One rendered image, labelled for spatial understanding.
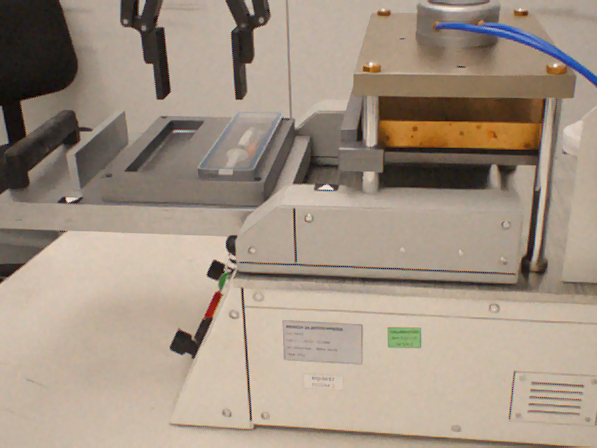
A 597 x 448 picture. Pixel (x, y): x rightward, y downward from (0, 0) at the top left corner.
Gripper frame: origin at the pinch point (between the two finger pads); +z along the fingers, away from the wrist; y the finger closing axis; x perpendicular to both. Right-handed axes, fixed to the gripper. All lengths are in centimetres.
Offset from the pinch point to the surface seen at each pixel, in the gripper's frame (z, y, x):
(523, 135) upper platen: 2.9, -31.4, 11.3
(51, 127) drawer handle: 6.6, 17.7, -1.0
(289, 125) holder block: 8.1, -8.2, -6.6
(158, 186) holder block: 8.8, 2.5, 10.2
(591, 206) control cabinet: 7.2, -36.6, 16.5
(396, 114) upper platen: 1.7, -20.3, 9.2
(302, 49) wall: 33, 7, -149
